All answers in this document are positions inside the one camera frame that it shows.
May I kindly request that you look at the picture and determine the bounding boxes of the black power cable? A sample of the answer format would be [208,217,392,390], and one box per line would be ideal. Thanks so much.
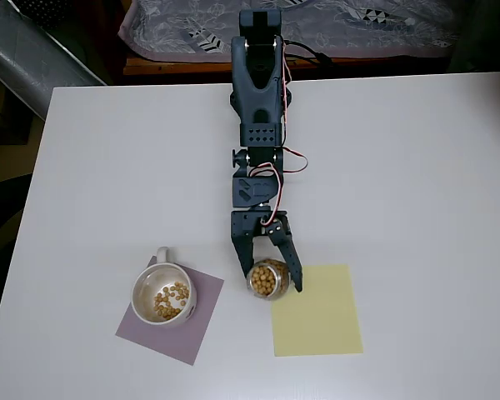
[285,40,333,68]

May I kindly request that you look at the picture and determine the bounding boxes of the small brown round beans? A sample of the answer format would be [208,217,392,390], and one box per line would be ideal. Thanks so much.
[152,281,191,320]

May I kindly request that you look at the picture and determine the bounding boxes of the yellow paper square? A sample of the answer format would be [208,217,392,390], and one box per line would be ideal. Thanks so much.
[270,263,364,358]

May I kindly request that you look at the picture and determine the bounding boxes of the brown wooden bed frame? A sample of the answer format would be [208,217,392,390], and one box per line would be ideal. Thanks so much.
[122,52,451,77]

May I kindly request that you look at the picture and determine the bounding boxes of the glass jar of beans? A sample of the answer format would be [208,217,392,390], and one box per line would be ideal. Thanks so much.
[245,257,293,301]

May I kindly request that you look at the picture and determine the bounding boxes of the blue patterned bed sheet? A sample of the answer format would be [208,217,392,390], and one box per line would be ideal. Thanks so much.
[118,0,480,63]

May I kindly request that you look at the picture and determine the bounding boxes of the purple paper square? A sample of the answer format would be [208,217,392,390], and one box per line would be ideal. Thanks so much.
[115,254,226,367]

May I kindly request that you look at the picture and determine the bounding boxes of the white ceramic mug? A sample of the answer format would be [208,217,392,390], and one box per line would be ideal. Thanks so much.
[131,246,199,328]

